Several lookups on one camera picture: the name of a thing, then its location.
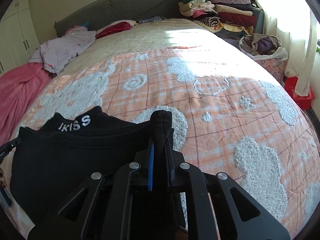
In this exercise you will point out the cream curtain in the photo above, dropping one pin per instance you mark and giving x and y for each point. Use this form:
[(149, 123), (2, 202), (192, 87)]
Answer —
[(287, 25)]

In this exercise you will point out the white bag of clothes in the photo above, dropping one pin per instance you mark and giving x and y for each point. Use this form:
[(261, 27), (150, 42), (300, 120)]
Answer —
[(262, 47)]

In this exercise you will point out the white wardrobe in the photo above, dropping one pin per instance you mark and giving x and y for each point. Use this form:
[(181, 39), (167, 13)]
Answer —
[(15, 35)]

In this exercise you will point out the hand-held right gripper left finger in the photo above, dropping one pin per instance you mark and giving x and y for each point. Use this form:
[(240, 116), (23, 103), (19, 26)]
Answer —
[(150, 170)]

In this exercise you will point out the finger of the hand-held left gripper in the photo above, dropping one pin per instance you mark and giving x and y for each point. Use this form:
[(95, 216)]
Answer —
[(10, 146)]

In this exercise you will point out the green cloth on windowsill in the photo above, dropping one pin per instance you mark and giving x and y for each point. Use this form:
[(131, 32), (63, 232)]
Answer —
[(318, 48)]

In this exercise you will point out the grey bedside stand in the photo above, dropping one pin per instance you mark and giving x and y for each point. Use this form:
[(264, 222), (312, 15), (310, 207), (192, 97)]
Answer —
[(258, 20)]

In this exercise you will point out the floral storage box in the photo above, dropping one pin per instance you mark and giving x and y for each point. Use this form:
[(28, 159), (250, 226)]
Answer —
[(273, 67)]

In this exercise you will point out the person's left hand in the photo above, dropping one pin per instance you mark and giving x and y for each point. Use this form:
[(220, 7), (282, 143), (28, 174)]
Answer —
[(2, 177)]

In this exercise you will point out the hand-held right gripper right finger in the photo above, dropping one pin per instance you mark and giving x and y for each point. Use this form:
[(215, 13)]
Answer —
[(170, 165)]

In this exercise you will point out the red cushion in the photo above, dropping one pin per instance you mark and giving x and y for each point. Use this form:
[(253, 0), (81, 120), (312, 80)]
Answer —
[(116, 27)]

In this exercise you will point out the pink blanket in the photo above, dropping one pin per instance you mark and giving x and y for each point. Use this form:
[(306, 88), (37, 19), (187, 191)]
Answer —
[(20, 90)]

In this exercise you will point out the black shirt with orange patches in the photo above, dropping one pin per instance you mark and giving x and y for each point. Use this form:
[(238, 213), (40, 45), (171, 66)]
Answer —
[(87, 145)]

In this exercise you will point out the blue patterned cloth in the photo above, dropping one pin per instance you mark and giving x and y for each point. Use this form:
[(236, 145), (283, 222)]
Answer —
[(152, 19)]

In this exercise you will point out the grey padded headboard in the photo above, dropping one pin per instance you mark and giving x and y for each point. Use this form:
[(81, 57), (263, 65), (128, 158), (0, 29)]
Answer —
[(120, 5)]

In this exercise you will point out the beige quilt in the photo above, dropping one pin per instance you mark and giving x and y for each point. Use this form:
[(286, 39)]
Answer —
[(162, 32)]

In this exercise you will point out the red box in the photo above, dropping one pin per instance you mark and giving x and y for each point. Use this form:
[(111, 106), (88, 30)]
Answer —
[(300, 92)]

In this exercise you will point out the lilac garment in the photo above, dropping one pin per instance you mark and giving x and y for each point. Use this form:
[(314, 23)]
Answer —
[(65, 46)]

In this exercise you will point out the pile of folded clothes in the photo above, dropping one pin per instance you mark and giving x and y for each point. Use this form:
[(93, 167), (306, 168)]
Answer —
[(220, 10)]

